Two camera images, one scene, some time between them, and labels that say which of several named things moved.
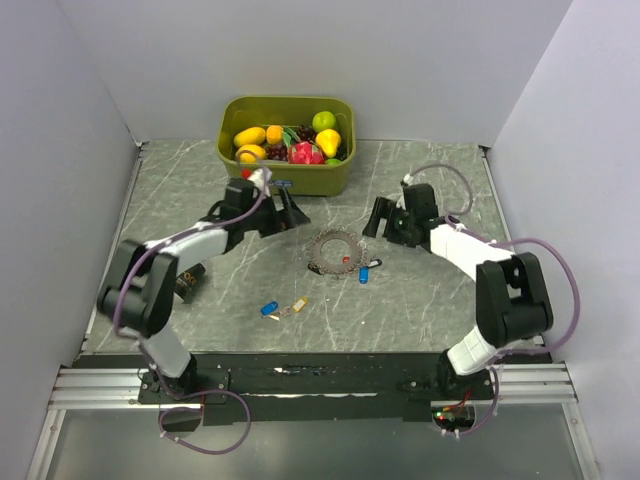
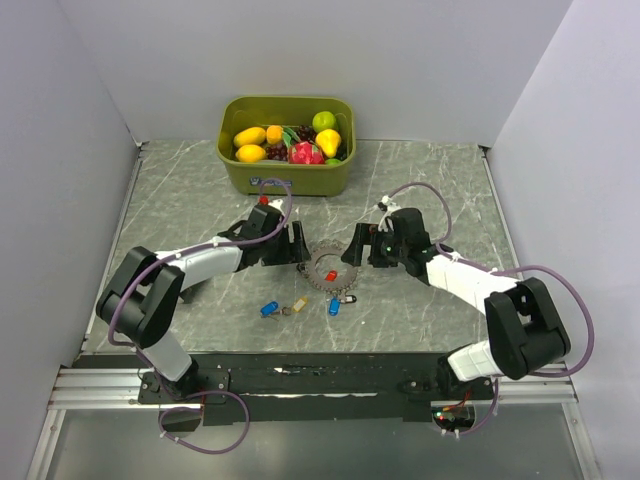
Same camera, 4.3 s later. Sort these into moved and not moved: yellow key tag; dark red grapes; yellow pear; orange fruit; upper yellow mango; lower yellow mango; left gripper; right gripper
Moved: right gripper; left gripper
Not moved: yellow pear; yellow key tag; dark red grapes; orange fruit; upper yellow mango; lower yellow mango
